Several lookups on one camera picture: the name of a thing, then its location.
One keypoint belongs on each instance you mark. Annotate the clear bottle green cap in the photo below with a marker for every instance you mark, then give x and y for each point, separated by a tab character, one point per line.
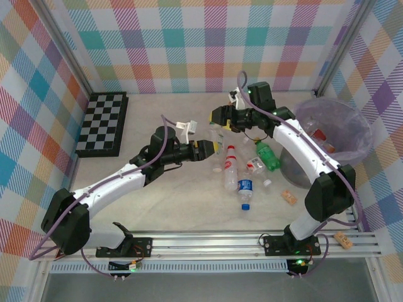
217	135

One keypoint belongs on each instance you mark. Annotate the clear bottle white cap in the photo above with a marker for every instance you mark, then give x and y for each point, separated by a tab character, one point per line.
244	149

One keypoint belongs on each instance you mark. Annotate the clear bottle red cap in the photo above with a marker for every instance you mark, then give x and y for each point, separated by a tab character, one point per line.
230	171

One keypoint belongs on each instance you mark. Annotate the green bottle yellow cap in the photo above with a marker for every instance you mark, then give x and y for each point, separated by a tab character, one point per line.
267	155

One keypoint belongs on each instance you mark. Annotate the red white label clear bottle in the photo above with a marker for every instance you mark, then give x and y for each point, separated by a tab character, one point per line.
256	165

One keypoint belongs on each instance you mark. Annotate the blue label water bottle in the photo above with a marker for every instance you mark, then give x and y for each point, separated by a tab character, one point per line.
245	185

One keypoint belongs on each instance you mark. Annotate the grey plastic bin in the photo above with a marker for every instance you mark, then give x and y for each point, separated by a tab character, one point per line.
292	173

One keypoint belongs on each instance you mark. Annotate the red gold label bottle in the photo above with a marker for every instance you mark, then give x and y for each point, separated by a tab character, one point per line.
319	134

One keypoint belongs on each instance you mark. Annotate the brown swirl label bottle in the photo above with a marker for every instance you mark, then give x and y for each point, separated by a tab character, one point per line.
329	147

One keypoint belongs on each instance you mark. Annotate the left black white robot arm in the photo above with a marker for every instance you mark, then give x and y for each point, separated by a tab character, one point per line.
107	188

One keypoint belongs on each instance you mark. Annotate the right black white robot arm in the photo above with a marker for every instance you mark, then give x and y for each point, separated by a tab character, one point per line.
296	154

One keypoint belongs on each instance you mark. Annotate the grey trash bin with liner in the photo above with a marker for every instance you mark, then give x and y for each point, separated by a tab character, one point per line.
346	126

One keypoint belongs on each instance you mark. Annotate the black grey chessboard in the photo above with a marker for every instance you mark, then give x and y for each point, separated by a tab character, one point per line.
100	122

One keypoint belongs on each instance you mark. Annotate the left small controller board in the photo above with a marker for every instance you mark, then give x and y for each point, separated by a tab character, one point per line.
132	267

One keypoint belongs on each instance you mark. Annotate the small controller board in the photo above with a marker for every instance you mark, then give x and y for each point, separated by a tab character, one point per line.
132	267
299	262

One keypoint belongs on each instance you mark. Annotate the right small controller board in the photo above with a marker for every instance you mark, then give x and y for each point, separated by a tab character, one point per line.
299	262

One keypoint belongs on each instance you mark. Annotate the red triangle sign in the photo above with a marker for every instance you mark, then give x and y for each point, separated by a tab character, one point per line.
59	255

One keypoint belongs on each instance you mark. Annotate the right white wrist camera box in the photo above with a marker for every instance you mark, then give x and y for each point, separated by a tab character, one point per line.
237	100

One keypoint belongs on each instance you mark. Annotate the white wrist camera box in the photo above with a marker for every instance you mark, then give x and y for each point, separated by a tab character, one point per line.
189	127
237	100

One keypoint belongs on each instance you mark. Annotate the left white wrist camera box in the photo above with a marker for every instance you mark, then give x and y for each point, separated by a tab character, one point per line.
189	127

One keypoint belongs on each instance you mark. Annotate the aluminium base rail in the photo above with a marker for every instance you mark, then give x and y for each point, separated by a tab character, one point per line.
204	245

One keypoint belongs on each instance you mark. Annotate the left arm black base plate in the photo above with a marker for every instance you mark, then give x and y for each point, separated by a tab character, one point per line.
143	245

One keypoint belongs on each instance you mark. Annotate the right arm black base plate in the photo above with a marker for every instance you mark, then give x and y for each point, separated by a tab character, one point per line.
274	245

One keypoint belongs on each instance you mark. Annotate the aluminium frame post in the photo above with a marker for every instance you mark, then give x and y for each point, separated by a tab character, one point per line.
65	44
344	44

